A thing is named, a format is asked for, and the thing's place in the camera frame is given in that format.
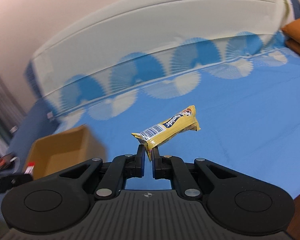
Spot dark red blue stick sachet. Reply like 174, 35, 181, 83
24, 161, 36, 175

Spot yellow wafer bar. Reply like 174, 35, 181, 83
131, 105, 200, 161

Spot black smartphone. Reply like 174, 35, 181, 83
0, 154, 15, 171

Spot brown cardboard box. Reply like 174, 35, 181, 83
23, 125, 108, 179

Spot blue sofa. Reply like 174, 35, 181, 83
8, 62, 59, 172

